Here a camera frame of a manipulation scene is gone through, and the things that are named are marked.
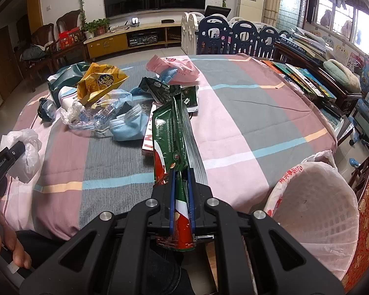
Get red gift box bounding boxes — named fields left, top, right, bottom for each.
left=58, top=27, right=82, bottom=50

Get orange picture book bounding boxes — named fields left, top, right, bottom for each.
left=262, top=59, right=280, bottom=72

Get white lined wastebasket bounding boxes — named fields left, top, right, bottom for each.
left=263, top=150, right=360, bottom=284

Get window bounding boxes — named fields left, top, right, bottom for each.
left=316, top=0, right=369, bottom=58

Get navy playpen fence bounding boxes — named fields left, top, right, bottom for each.
left=196, top=15, right=293, bottom=58

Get beige curtain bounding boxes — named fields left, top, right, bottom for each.
left=263, top=0, right=284, bottom=27

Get white playpen fence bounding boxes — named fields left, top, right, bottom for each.
left=181, top=11, right=265, bottom=56

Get potted green plant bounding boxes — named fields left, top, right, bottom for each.
left=81, top=18, right=111, bottom=39

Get large green white bag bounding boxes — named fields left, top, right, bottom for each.
left=47, top=62, right=92, bottom=108

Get blue child's chair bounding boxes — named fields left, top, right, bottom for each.
left=349, top=61, right=369, bottom=152

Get children's wall charts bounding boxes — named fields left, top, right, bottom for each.
left=322, top=35, right=369, bottom=84

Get dark bag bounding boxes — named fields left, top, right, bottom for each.
left=20, top=45, right=47, bottom=61

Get green foil snack wrapper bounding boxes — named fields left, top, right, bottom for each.
left=152, top=93, right=210, bottom=253

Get carved wooden armchair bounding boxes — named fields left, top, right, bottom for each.
left=14, top=23, right=61, bottom=87
left=56, top=9, right=90, bottom=66

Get black monitor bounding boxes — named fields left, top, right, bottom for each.
left=204, top=5, right=232, bottom=18

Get wooden television cabinet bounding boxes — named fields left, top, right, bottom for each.
left=84, top=21, right=185, bottom=62

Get dark green patterned wrapper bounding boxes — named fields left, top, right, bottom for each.
left=138, top=76, right=200, bottom=113

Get clear plastic bag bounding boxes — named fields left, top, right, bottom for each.
left=60, top=88, right=134, bottom=131

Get blue plastic wrapper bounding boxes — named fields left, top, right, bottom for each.
left=158, top=67, right=179, bottom=82

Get green plush cushion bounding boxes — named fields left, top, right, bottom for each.
left=322, top=59, right=362, bottom=95

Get plaid tablecloth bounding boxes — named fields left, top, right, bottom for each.
left=0, top=53, right=338, bottom=241

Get dark wooden side table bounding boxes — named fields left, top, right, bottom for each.
left=273, top=39, right=364, bottom=112

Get pink plastic bag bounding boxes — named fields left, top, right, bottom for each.
left=146, top=54, right=200, bottom=84

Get black round object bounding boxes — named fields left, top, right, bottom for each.
left=38, top=97, right=58, bottom=120

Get wooden door frame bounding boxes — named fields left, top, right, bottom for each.
left=0, top=0, right=44, bottom=96

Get colourful books and remotes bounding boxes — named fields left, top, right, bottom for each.
left=295, top=67, right=338, bottom=100

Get stack of books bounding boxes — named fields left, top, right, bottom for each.
left=276, top=25, right=336, bottom=66

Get black stereo player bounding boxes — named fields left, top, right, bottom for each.
left=127, top=32, right=160, bottom=47

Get green picture book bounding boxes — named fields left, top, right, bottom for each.
left=272, top=62, right=314, bottom=93

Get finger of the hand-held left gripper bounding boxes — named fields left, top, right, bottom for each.
left=0, top=141, right=27, bottom=168

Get white plastic bag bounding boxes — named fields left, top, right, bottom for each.
left=7, top=128, right=43, bottom=184

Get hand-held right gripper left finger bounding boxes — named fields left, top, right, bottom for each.
left=20, top=169, right=177, bottom=295

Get red and white carton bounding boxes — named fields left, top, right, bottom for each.
left=142, top=103, right=161, bottom=158

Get person's left hand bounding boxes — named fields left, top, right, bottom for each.
left=0, top=213, right=33, bottom=270

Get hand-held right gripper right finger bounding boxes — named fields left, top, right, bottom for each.
left=187, top=167, right=345, bottom=295

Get blue face mask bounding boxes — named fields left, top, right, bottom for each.
left=109, top=103, right=148, bottom=142

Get yellow snack bag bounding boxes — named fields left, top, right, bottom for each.
left=77, top=62, right=130, bottom=105

